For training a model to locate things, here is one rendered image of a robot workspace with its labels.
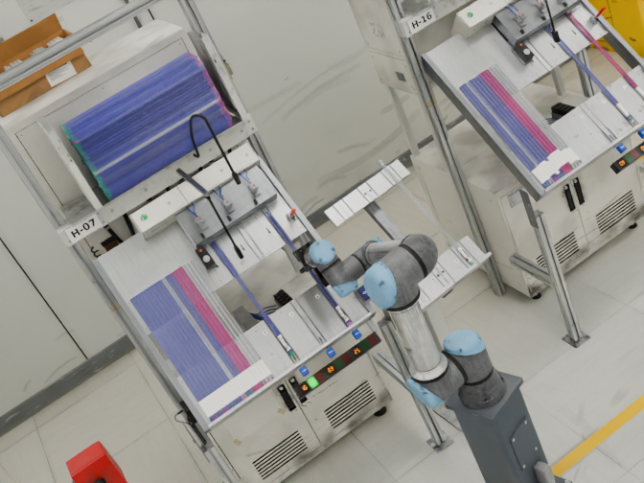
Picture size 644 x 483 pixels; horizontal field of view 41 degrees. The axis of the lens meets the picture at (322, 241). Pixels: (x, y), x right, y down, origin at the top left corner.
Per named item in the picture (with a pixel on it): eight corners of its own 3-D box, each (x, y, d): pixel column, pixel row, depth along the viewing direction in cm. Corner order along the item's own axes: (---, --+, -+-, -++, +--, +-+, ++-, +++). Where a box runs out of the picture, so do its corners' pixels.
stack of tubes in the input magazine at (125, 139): (235, 124, 301) (200, 56, 287) (108, 201, 289) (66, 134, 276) (222, 117, 311) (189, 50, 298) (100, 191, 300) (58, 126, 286)
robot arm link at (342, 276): (371, 277, 271) (350, 248, 271) (344, 298, 267) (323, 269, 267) (363, 280, 279) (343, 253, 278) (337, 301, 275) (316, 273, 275)
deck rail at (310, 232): (374, 315, 303) (376, 311, 297) (370, 319, 302) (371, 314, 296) (259, 162, 320) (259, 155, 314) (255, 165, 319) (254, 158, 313)
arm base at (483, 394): (516, 379, 270) (506, 357, 265) (490, 414, 262) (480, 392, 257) (475, 369, 280) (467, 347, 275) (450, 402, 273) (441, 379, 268)
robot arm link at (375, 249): (440, 218, 235) (367, 231, 281) (410, 242, 232) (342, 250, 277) (462, 254, 237) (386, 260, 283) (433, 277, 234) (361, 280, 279)
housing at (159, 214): (261, 174, 319) (260, 158, 306) (147, 246, 308) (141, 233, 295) (248, 158, 321) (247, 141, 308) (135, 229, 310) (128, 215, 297)
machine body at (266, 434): (399, 409, 359) (343, 298, 328) (259, 513, 344) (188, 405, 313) (328, 344, 414) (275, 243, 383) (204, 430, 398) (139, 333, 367)
